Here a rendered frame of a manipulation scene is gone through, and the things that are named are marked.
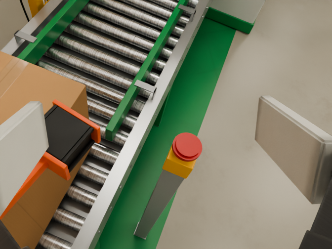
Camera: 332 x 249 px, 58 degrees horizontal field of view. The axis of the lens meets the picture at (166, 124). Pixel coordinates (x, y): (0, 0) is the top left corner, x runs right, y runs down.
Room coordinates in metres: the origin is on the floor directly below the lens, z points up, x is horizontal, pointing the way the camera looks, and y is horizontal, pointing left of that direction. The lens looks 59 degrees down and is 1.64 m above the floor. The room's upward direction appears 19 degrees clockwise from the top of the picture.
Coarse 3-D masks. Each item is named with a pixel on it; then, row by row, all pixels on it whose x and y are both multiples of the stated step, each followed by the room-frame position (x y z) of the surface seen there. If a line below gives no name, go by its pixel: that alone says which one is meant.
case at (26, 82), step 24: (0, 72) 0.41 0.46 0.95; (24, 72) 0.43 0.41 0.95; (48, 72) 0.46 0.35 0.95; (0, 96) 0.34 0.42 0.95; (24, 96) 0.36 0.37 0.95; (48, 96) 0.38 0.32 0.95; (72, 96) 0.41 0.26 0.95; (0, 120) 0.28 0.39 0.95; (48, 168) 0.23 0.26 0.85; (48, 192) 0.20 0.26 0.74; (24, 216) 0.11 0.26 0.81; (48, 216) 0.16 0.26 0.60; (24, 240) 0.06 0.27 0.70
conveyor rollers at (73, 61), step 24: (96, 0) 1.27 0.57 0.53; (144, 0) 1.37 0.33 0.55; (168, 0) 1.44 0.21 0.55; (192, 0) 1.51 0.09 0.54; (72, 24) 1.03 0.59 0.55; (96, 24) 1.09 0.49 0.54; (120, 24) 1.16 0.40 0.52; (48, 48) 0.84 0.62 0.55; (72, 48) 0.90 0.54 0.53; (120, 48) 0.99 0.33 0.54; (144, 48) 1.06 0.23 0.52; (168, 48) 1.09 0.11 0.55; (96, 72) 0.81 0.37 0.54; (120, 96) 0.72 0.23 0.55; (144, 96) 0.78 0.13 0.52; (120, 144) 0.51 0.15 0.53; (96, 168) 0.38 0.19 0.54; (72, 192) 0.27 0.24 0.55; (72, 216) 0.19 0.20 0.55; (48, 240) 0.10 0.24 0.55
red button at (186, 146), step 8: (176, 136) 0.35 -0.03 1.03; (184, 136) 0.35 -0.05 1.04; (192, 136) 0.36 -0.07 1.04; (176, 144) 0.32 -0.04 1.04; (184, 144) 0.33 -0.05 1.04; (192, 144) 0.34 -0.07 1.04; (200, 144) 0.35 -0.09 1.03; (176, 152) 0.31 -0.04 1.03; (184, 152) 0.31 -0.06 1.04; (192, 152) 0.32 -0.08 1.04; (200, 152) 0.33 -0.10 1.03; (184, 160) 0.30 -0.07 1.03; (192, 160) 0.30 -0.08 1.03
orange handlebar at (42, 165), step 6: (42, 162) 0.13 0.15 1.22; (36, 168) 0.12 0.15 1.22; (42, 168) 0.12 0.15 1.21; (30, 174) 0.11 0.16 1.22; (36, 174) 0.11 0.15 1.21; (30, 180) 0.10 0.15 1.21; (24, 186) 0.09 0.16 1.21; (30, 186) 0.10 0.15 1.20; (18, 192) 0.08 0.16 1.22; (24, 192) 0.09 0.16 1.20; (18, 198) 0.08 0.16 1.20; (12, 204) 0.07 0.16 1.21; (6, 210) 0.06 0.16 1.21; (0, 216) 0.05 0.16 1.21
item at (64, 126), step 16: (48, 112) 0.20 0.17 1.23; (64, 112) 0.21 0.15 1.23; (48, 128) 0.18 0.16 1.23; (64, 128) 0.18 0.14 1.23; (80, 128) 0.19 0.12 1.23; (96, 128) 0.20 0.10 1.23; (48, 144) 0.15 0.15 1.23; (64, 144) 0.16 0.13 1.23; (80, 144) 0.17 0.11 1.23; (48, 160) 0.13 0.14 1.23; (64, 160) 0.14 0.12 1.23; (64, 176) 0.13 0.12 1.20
